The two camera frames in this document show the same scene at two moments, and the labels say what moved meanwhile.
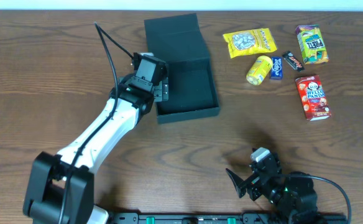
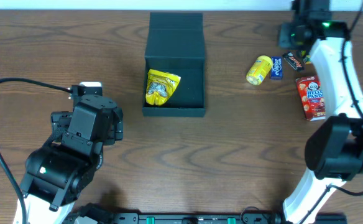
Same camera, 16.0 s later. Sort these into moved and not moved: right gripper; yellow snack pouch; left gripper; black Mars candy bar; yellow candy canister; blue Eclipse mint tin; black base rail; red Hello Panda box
Moved: right gripper; yellow snack pouch; left gripper
Not moved: blue Eclipse mint tin; black Mars candy bar; yellow candy canister; black base rail; red Hello Panda box
